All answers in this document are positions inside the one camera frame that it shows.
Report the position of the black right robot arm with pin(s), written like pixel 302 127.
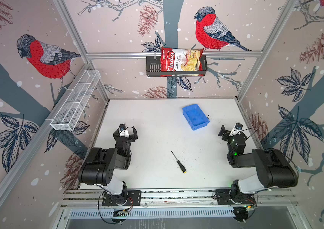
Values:
pixel 272 168

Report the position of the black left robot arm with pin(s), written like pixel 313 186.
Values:
pixel 100 164

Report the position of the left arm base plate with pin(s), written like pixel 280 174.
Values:
pixel 128 199

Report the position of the aluminium front rail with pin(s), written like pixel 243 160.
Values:
pixel 178 198

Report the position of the black yellow handled screwdriver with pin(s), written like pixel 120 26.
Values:
pixel 182 167

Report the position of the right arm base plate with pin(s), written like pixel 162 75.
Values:
pixel 227 197

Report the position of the blue plastic bin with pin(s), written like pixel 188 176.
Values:
pixel 195 117

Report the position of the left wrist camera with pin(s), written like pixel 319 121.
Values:
pixel 123 130

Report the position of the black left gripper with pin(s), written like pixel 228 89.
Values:
pixel 125 137

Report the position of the white wire mesh basket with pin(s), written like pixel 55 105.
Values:
pixel 72 108

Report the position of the red cassava chips bag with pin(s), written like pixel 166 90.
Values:
pixel 181 60

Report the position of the black wall basket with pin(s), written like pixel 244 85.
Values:
pixel 154 68

